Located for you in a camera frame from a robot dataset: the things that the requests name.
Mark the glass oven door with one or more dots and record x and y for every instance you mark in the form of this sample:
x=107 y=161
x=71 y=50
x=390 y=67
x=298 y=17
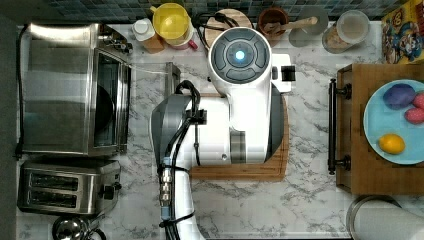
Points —
x=171 y=73

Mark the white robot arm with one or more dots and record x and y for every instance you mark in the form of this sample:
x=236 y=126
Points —
x=237 y=133

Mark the stainless steel toaster oven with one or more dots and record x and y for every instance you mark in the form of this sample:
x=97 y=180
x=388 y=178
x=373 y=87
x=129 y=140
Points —
x=74 y=93

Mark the bamboo cutting board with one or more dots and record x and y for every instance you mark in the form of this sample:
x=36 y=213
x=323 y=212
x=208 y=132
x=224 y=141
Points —
x=271 y=170

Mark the yellow mug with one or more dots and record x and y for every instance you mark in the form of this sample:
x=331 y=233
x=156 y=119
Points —
x=171 y=22

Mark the dark canister with wooden lid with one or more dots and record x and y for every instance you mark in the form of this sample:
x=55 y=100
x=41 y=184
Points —
x=215 y=27

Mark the small white-capped bottle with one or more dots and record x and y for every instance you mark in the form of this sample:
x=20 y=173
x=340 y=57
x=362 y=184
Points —
x=146 y=35

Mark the brown wooden utensil cup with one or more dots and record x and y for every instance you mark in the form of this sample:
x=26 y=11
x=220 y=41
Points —
x=268 y=22

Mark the frosted grey plastic cup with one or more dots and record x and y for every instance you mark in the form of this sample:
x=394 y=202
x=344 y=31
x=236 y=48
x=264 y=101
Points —
x=303 y=36

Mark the stainless steel two-slot toaster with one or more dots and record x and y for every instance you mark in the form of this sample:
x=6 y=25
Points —
x=69 y=186

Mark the wooden serving tray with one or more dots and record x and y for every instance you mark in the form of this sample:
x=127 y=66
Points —
x=357 y=167

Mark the light blue plate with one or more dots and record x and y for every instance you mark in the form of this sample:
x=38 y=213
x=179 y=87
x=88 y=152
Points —
x=378 y=120

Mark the clear jar with white lid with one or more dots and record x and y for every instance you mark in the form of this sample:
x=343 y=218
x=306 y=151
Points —
x=350 y=29

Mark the shiny metal kettle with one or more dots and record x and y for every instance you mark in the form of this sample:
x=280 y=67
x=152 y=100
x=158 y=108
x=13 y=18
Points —
x=77 y=228

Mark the yellow toy lemon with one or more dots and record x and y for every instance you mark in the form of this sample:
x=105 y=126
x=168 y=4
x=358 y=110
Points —
x=392 y=144

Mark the purple toy plum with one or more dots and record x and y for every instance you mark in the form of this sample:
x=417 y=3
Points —
x=399 y=96

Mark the white paper towel roll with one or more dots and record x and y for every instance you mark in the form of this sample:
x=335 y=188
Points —
x=382 y=218

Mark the red toy strawberry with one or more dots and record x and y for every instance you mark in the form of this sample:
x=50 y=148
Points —
x=414 y=115
x=418 y=101

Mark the yellow cereal box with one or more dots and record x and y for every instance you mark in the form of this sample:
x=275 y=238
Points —
x=402 y=34

